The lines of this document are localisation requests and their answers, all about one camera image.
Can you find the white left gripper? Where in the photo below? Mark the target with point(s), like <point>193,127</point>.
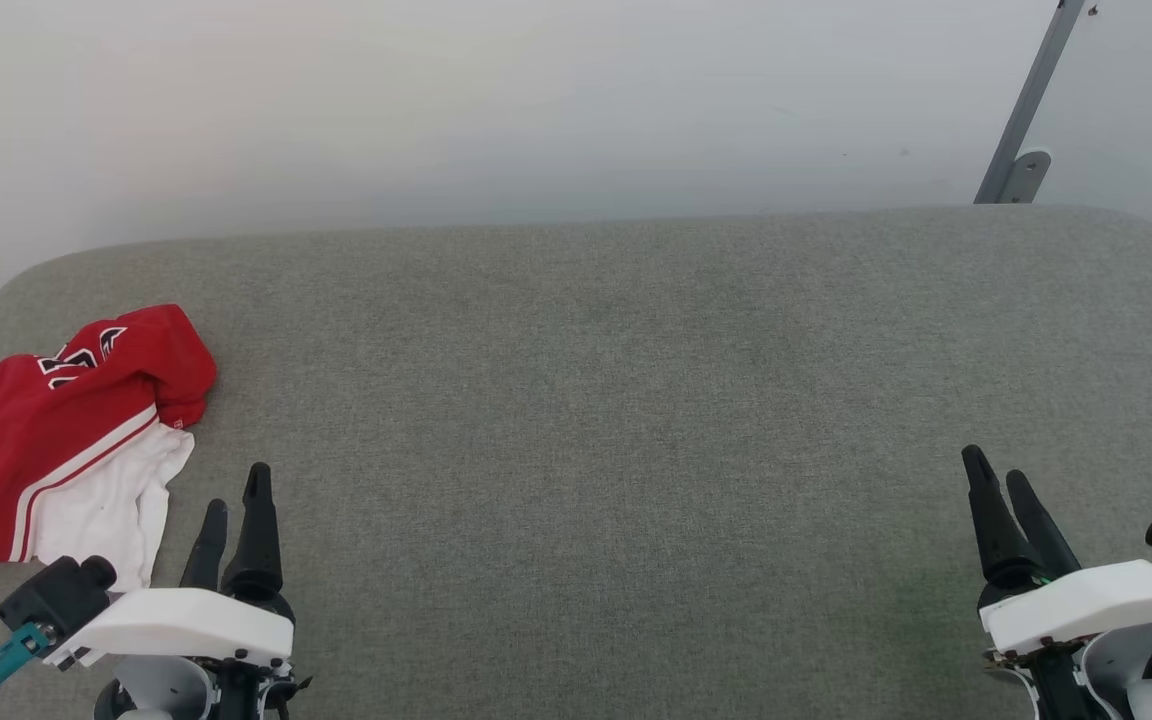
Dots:
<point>186,620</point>

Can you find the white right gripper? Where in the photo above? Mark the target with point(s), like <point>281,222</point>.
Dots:
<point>1096,600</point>

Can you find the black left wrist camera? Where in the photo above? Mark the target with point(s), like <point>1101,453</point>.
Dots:
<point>56,595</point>

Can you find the grey metal rail with bracket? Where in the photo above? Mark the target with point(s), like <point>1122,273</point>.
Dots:
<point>1026,110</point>

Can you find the red basketball jersey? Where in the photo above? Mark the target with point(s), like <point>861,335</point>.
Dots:
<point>56,440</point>

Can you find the grey fabric sofa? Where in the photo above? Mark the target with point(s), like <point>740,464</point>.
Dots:
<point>586,450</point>

